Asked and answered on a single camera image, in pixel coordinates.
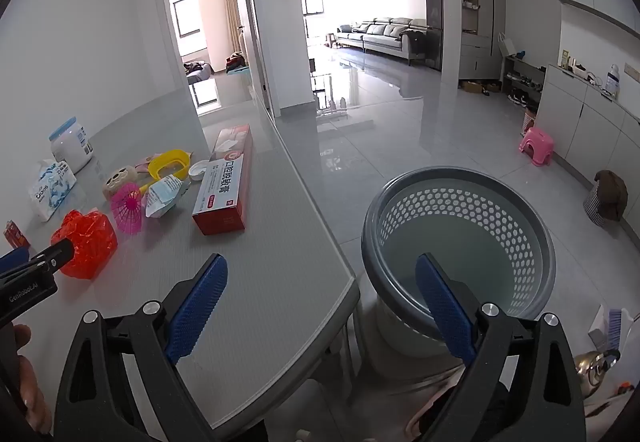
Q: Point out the grey sofa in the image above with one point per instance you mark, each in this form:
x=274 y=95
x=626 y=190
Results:
x=380 y=37

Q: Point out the pink plastic mesh toy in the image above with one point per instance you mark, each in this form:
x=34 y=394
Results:
x=127 y=214

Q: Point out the white sideboard cabinet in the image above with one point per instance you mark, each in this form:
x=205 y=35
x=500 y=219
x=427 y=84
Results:
x=590 y=132

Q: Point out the green white carton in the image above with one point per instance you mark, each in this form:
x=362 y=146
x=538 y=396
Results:
x=565 y=59

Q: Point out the white blue tissue pack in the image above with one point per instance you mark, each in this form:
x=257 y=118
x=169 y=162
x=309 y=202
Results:
x=50 y=192

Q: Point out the pink plastic stool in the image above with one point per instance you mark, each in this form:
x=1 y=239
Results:
x=537 y=142

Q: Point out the bedroom window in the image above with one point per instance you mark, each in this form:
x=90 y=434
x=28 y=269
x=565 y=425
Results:
x=190 y=27

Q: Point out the white plastic lid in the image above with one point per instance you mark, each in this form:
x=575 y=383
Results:
x=198 y=170

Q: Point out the beige curtain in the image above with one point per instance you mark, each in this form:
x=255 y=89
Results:
x=231 y=27

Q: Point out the tall grey shelf cabinet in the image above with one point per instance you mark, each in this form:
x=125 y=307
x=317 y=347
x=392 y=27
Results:
x=480 y=47

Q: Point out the yellow plastic strainer scoop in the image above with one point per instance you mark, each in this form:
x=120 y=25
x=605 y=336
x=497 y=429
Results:
x=154 y=167

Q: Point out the blue bristle brush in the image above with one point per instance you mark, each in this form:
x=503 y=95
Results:
x=614 y=324

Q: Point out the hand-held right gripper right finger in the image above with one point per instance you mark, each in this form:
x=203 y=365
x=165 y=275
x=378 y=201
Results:
x=442 y=307

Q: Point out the pink snack packet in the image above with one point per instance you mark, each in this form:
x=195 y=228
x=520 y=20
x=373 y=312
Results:
x=145 y=165

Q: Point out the person's left hand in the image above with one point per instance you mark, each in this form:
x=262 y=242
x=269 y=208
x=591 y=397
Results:
x=37 y=399

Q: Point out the red plastic bag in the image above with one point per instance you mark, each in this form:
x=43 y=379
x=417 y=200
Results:
x=90 y=242

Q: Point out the shoe rack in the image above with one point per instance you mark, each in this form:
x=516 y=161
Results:
x=520 y=72

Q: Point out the white bottle with blue label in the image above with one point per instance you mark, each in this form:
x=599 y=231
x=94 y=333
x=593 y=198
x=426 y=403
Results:
x=612 y=83

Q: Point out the red drink can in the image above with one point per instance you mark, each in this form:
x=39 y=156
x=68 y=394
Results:
x=15 y=236

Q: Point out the white room door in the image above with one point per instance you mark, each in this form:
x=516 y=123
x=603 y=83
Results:
x=250 y=22

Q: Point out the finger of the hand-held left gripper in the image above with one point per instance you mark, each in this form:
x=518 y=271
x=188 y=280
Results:
x=52 y=256
x=14 y=259

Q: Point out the dark refrigerator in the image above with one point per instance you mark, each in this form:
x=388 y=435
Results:
x=434 y=22

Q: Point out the red white toothpaste box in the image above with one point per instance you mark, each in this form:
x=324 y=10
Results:
x=220 y=192

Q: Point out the grey perforated laundry basket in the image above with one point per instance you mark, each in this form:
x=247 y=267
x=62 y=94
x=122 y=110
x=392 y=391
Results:
x=480 y=222

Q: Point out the white paper bag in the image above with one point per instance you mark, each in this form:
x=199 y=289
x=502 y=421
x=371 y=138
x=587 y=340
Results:
x=507 y=44

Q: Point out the checked fabric basket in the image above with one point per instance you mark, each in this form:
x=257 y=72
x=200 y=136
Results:
x=595 y=209

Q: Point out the white jar with blue lid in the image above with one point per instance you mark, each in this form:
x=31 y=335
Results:
x=72 y=149

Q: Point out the blue white mask packet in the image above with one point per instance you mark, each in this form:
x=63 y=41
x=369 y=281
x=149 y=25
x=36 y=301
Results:
x=162 y=199

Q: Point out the small pink woven basket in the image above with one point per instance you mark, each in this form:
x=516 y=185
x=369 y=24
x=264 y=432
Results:
x=530 y=119

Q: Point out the round beige plush toy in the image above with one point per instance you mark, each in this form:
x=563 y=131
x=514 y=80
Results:
x=116 y=179

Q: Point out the brass kettle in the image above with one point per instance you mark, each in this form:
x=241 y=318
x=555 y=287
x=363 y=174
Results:
x=592 y=374

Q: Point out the cardboard box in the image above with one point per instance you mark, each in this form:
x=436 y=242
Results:
x=475 y=86

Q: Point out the brown garment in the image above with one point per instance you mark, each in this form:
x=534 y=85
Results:
x=612 y=189

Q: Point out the red box with teeth picture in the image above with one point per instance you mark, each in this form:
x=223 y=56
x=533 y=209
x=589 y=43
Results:
x=232 y=142

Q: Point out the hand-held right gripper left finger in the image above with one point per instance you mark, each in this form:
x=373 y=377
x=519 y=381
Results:
x=200 y=302

